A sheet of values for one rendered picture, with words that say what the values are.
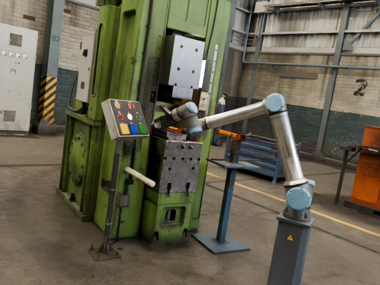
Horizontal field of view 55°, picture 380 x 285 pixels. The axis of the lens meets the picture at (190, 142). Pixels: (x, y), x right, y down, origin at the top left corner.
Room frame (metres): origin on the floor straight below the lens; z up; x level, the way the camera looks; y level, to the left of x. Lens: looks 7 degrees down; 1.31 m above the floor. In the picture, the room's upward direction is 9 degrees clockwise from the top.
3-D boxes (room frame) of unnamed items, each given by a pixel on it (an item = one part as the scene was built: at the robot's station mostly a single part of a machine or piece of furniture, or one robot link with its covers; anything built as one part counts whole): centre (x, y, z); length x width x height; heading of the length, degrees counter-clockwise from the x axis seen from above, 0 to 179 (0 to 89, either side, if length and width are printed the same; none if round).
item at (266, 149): (6.99, -1.38, 0.36); 1.20 x 0.80 x 0.72; 49
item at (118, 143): (2.72, 0.53, 0.54); 0.04 x 0.04 x 1.08; 35
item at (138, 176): (2.84, 0.35, 0.62); 0.44 x 0.05 x 0.05; 35
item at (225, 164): (3.28, -0.41, 0.76); 0.40 x 0.30 x 0.02; 121
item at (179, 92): (3.28, 0.24, 1.32); 0.42 x 0.20 x 0.10; 35
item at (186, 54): (3.30, 0.21, 1.56); 0.42 x 0.39 x 0.40; 35
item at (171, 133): (3.28, 0.24, 0.96); 0.42 x 0.20 x 0.09; 35
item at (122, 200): (3.00, 0.48, 0.36); 0.09 x 0.07 x 0.12; 125
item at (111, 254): (2.72, 0.53, 0.05); 0.22 x 0.22 x 0.09; 35
